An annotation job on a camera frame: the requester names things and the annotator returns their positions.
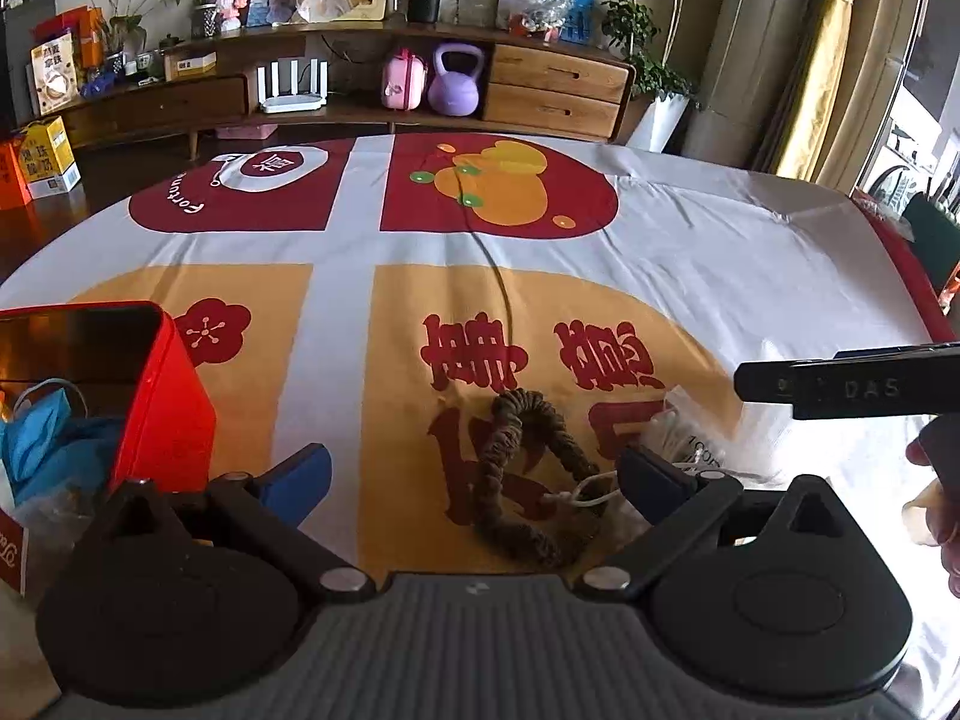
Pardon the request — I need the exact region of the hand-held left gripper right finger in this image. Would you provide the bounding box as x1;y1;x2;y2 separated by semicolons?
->
580;445;863;606

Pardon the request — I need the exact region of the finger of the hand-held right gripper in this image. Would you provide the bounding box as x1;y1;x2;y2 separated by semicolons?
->
733;358;799;406

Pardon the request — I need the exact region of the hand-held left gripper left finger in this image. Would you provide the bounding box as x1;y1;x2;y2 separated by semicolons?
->
97;442;377;606

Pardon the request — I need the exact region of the brown scrunchie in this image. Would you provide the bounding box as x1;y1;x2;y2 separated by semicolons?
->
465;388;610;572

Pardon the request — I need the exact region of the red tin box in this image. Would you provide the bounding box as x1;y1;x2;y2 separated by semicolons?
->
0;300;218;597

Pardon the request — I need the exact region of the blue printed face mask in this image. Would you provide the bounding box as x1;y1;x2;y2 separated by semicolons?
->
0;379;128;505

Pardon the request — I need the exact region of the person's right hand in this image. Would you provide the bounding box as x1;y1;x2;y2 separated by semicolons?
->
903;414;960;599

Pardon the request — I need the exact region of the clear plastic packet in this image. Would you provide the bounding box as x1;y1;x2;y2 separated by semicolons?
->
637;385;760;490

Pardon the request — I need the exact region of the printed tablecloth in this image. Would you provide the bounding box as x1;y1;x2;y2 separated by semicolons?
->
0;131;960;720

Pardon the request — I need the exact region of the dark green chair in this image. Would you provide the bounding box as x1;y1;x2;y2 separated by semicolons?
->
900;193;960;295

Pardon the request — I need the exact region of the white plant pot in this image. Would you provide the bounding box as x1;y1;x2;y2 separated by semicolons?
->
625;93;692;155

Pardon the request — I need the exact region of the beige curtain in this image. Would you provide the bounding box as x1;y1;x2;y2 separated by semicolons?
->
675;0;940;197

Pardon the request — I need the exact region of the wooden TV cabinet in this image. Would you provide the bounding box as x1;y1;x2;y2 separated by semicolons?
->
45;19;638;160

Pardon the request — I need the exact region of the green potted plant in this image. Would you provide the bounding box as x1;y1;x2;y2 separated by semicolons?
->
591;0;722;103

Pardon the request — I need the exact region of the white router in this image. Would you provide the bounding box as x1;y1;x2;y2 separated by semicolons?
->
256;58;332;116

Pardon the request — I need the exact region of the yellow carton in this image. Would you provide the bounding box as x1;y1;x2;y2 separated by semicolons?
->
15;115;83;199

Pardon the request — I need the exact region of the pink case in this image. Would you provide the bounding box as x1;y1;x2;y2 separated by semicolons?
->
380;46;431;113

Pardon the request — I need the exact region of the blue box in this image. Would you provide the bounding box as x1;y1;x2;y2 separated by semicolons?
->
568;0;602;44

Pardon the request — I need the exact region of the orange gift box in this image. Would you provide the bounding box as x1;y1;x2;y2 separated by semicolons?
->
0;140;35;212

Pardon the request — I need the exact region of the purple kettlebell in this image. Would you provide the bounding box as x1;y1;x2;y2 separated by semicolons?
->
427;42;488;118

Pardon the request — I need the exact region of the small yellow white box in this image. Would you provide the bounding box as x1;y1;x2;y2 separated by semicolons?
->
163;51;219;82

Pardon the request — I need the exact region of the clear bag of items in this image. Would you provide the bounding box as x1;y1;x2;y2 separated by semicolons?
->
514;0;575;40

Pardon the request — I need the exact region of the printed cereal box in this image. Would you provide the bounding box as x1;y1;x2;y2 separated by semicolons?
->
29;33;80;118

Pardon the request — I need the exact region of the black cabinet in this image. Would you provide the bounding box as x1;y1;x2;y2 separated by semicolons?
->
0;0;58;132

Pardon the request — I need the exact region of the thin dark cord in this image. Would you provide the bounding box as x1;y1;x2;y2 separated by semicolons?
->
439;154;515;392

